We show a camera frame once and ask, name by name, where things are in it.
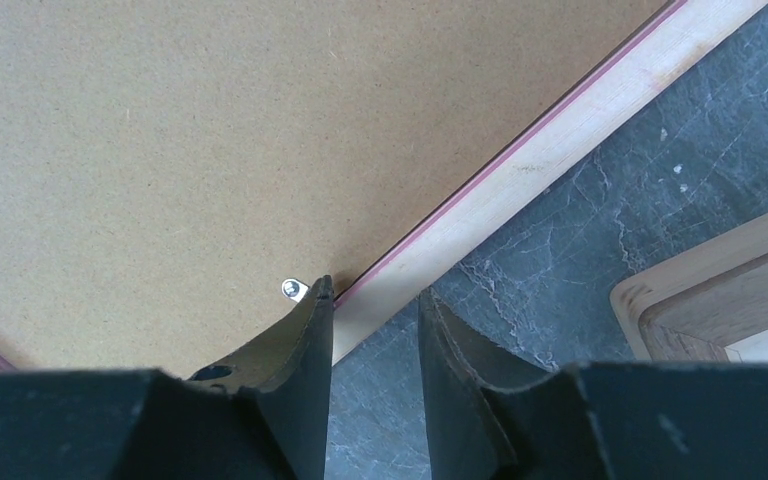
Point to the wooden chessboard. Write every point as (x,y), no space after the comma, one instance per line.
(709,303)

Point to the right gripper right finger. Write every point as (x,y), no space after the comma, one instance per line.
(491,415)

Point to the wooden picture frame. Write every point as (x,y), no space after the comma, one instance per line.
(523,152)

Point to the brown cardboard backing board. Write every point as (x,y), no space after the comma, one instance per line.
(225,146)

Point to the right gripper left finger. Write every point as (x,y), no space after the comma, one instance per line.
(260,412)

